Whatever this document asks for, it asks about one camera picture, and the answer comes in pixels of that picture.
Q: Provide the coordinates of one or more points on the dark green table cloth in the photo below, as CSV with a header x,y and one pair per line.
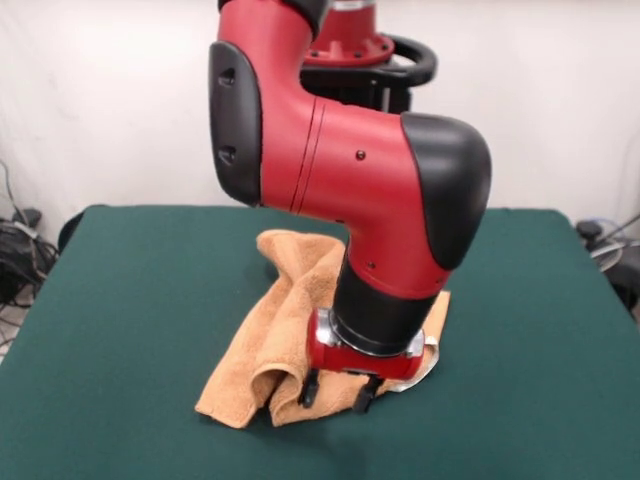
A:
x,y
125,300

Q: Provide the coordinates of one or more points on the black bulky object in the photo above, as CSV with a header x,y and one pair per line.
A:
x,y
627,290

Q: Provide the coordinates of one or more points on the tan terry towel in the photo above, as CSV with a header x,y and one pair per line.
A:
x,y
280,350

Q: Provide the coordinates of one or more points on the small black power brick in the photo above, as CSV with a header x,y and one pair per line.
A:
x,y
27,216

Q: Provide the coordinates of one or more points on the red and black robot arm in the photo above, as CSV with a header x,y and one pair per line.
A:
x,y
350,165

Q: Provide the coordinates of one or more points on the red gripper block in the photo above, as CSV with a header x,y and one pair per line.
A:
x,y
370,365

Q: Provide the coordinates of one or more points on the small black device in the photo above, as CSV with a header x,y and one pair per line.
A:
x,y
590,229

